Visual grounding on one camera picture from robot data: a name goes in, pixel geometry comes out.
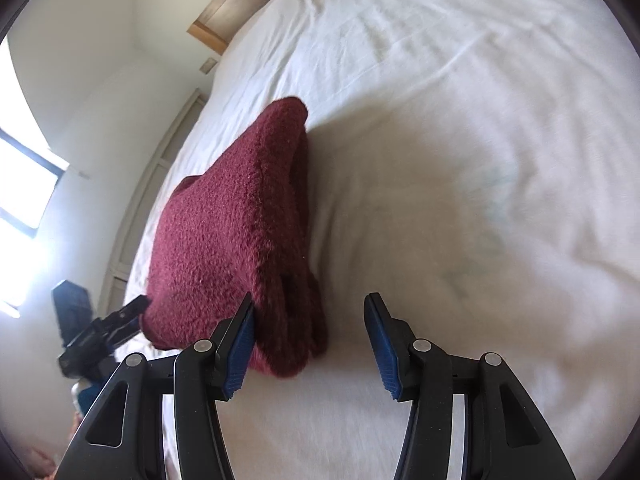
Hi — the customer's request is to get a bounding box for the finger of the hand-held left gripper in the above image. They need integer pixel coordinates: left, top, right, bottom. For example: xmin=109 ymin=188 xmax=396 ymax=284
xmin=102 ymin=294 xmax=152 ymax=344

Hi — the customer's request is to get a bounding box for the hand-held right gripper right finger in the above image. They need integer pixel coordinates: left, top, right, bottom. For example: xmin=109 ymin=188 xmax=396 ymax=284
xmin=363 ymin=292 xmax=576 ymax=480

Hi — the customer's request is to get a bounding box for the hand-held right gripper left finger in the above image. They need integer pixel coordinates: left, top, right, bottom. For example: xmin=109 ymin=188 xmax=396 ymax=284
xmin=52 ymin=292 xmax=257 ymax=480

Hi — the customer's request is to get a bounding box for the maroon knit sweater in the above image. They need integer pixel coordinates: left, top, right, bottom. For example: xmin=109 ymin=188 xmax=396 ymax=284
xmin=142 ymin=96 xmax=331 ymax=378

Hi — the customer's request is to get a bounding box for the person's left hand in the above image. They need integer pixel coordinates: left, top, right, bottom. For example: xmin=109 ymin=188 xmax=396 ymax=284
xmin=74 ymin=377 xmax=110 ymax=415

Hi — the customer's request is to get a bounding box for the dark framed window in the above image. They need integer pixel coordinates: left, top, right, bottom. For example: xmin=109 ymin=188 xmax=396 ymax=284
xmin=0 ymin=40 xmax=71 ymax=318

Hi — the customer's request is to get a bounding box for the bed with white sheet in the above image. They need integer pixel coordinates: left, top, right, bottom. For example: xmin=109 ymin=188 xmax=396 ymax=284
xmin=107 ymin=0 xmax=640 ymax=480

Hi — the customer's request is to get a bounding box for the wooden headboard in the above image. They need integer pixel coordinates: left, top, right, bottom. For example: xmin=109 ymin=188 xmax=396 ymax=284
xmin=187 ymin=0 xmax=347 ymax=55

